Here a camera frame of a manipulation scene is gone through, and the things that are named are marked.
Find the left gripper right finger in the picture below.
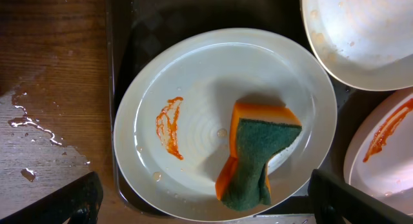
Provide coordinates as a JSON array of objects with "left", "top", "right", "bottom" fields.
[{"left": 308, "top": 169, "right": 412, "bottom": 224}]

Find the large brown serving tray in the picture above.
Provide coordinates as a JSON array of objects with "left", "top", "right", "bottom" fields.
[{"left": 106, "top": 0, "right": 394, "bottom": 219}]

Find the white plate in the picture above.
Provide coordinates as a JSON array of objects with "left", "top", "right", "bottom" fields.
[
  {"left": 343, "top": 88, "right": 412, "bottom": 216},
  {"left": 114, "top": 28, "right": 337, "bottom": 221},
  {"left": 300, "top": 0, "right": 412, "bottom": 91}
]

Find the orange green scrub sponge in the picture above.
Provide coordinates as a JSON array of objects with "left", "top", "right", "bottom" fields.
[{"left": 215, "top": 102, "right": 302, "bottom": 211}]

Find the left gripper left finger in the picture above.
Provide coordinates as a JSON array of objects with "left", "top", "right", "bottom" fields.
[{"left": 1, "top": 172, "right": 103, "bottom": 224}]

